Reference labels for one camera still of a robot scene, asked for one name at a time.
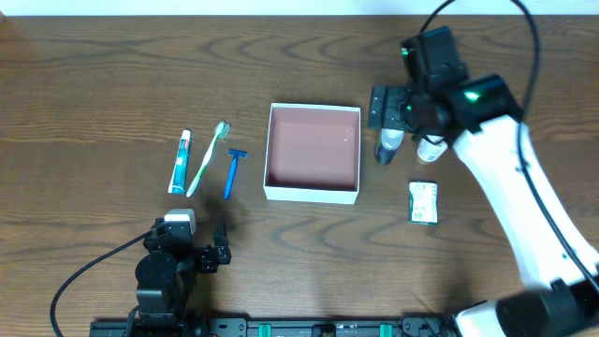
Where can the blue disposable razor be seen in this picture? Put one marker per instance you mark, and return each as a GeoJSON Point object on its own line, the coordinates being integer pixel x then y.
{"type": "Point", "coordinates": [236, 156]}

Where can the white tube gold cap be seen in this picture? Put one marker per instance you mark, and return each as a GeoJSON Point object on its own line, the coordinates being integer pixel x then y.
{"type": "Point", "coordinates": [430, 149]}

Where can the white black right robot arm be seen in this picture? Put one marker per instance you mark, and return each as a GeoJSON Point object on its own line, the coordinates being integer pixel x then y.
{"type": "Point", "coordinates": [482, 122]}

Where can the green white toothbrush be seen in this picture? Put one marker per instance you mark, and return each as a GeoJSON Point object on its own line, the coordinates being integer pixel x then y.
{"type": "Point", "coordinates": [219, 132]}

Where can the teal toothpaste tube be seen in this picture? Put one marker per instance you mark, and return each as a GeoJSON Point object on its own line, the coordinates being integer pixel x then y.
{"type": "Point", "coordinates": [178, 177]}

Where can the blue liquid clear bottle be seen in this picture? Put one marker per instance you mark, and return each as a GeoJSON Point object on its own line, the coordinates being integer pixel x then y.
{"type": "Point", "coordinates": [387, 145]}

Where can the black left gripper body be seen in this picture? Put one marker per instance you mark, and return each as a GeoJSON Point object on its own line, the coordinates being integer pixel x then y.
{"type": "Point", "coordinates": [208, 257]}

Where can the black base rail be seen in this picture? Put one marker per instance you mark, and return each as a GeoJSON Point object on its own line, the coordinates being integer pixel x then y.
{"type": "Point", "coordinates": [414, 326]}

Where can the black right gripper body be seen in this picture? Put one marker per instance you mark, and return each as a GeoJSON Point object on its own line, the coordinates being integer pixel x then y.
{"type": "Point", "coordinates": [387, 109]}

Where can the white box pink interior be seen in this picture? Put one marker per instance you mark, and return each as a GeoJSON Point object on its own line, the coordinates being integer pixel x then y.
{"type": "Point", "coordinates": [313, 153]}

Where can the green white soap bar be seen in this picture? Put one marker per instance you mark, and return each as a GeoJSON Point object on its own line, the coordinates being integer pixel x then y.
{"type": "Point", "coordinates": [423, 203]}

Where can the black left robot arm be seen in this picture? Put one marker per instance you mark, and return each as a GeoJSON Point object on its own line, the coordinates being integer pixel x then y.
{"type": "Point", "coordinates": [167, 276]}

